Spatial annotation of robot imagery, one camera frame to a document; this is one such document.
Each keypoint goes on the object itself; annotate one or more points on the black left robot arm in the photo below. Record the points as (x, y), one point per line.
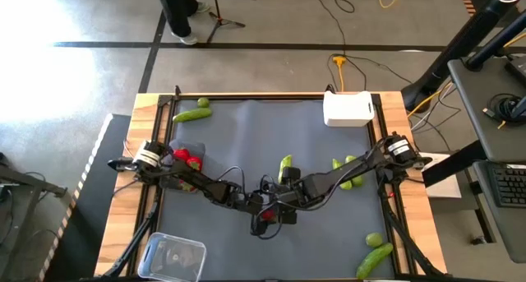
(205, 185)

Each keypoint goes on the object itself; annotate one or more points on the black frame strut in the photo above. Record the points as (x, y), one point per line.
(135, 241)
(407, 241)

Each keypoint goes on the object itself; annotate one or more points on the red strawberry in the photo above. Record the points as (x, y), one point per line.
(187, 186)

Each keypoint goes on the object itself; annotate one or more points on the black desk support bar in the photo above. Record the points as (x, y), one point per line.
(456, 163)

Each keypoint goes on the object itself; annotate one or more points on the white box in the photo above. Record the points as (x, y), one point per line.
(446, 187)

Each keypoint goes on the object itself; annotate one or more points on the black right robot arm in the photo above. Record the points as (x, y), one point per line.
(337, 176)

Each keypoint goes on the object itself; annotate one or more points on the white plastic basket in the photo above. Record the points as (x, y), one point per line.
(347, 109)

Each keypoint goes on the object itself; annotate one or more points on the black striped floor mat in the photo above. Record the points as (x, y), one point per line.
(94, 191)

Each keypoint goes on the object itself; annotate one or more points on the black aluminium table frame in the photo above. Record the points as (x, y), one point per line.
(246, 96)

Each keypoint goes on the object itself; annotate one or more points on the grey desk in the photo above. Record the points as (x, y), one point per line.
(472, 109)
(509, 232)

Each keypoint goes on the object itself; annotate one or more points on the black metal stand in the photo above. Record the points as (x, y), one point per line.
(24, 181)

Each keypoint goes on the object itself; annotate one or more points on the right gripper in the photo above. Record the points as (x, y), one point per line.
(293, 195)

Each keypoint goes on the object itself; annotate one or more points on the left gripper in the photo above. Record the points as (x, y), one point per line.
(257, 202)

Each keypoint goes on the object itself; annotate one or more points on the person legs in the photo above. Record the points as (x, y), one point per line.
(176, 10)

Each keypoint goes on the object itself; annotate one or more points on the green lime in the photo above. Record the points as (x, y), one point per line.
(374, 240)
(203, 102)

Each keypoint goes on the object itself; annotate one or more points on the black tripod stand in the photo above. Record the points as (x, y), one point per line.
(216, 6)

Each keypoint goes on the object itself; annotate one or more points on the black tower fan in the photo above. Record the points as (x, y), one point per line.
(452, 52)

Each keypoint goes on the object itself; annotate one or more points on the green cucumber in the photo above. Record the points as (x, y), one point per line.
(192, 114)
(374, 259)

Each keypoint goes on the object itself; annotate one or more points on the clear plastic bin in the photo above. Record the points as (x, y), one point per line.
(172, 257)

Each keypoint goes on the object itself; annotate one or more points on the black keyboard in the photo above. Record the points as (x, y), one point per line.
(509, 185)

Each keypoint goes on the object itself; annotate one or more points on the grey table mat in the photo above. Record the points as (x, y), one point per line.
(246, 130)

